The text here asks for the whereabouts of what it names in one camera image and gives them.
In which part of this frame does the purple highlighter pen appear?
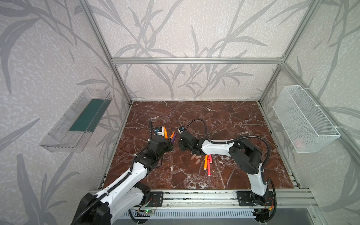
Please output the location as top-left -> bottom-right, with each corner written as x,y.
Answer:
171,132 -> 177,143

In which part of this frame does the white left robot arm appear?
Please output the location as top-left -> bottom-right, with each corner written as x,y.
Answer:
71,135 -> 173,225

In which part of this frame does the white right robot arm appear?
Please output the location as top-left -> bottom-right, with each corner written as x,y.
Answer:
179,130 -> 271,198

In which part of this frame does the yellow-orange highlighter pen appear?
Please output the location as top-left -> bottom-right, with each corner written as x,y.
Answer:
203,155 -> 208,170

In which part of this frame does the pink highlighter pen lower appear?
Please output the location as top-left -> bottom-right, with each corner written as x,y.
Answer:
207,161 -> 211,177

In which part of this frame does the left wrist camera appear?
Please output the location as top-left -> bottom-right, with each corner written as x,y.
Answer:
154,127 -> 165,136

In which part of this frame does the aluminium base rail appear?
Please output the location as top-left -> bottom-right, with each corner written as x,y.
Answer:
84,189 -> 318,225

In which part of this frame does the aluminium cage frame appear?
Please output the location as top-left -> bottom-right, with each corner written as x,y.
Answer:
79,1 -> 360,198

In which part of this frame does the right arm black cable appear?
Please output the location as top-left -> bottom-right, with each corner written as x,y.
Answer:
185,118 -> 278,220

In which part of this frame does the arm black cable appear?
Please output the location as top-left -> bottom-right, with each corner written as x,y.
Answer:
185,118 -> 278,220
70,120 -> 158,225

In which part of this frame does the clear plastic wall tray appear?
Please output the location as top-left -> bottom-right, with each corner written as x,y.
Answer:
40,88 -> 113,153

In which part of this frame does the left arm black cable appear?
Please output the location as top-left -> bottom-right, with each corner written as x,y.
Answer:
70,120 -> 158,225

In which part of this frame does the white wire mesh basket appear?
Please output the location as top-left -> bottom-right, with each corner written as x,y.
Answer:
273,85 -> 341,153

